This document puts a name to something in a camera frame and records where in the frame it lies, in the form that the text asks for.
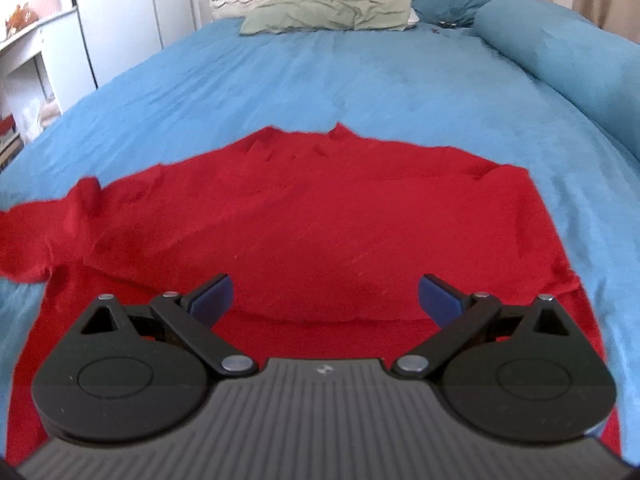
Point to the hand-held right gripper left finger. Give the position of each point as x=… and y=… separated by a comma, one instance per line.
x=214, y=301

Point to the white desk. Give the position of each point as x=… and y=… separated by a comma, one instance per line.
x=35, y=65

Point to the white wardrobe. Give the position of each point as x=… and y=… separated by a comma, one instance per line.
x=125, y=10

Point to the blue bed sheet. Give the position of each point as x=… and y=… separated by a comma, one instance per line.
x=320, y=85

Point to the green pillow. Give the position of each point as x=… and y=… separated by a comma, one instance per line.
x=327, y=14

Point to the red sweater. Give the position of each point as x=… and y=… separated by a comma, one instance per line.
x=310, y=240

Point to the blue bolster pillow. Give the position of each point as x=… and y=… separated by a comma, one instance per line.
x=565, y=55

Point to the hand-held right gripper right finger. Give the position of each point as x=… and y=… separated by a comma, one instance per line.
x=437, y=301

